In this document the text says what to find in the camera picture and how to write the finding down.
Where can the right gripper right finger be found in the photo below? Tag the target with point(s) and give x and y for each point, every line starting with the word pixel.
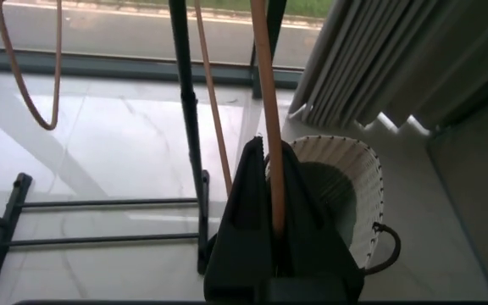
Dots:
pixel 312 254

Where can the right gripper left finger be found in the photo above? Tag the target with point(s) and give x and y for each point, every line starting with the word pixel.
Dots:
pixel 235 254

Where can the window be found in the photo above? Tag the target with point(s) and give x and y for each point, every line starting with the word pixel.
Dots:
pixel 121 65

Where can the black clothes rack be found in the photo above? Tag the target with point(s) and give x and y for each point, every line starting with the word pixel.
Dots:
pixel 189 106

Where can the white laundry basket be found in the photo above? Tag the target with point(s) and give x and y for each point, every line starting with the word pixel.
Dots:
pixel 354 169

